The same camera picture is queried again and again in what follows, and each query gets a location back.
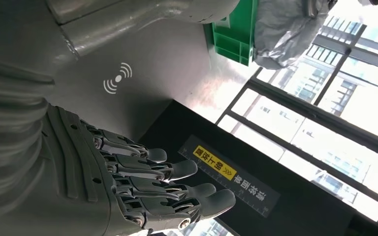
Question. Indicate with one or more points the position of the black inbound scanner machine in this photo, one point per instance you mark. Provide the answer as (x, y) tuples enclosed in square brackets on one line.
[(163, 65)]

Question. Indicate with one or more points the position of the green plastic crate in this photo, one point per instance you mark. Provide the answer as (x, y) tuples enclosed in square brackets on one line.
[(231, 35)]

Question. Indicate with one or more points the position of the dark window frame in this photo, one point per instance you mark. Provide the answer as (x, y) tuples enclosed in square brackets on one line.
[(306, 109)]

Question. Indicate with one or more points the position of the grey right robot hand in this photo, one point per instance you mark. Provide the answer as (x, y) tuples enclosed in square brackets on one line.
[(78, 182)]

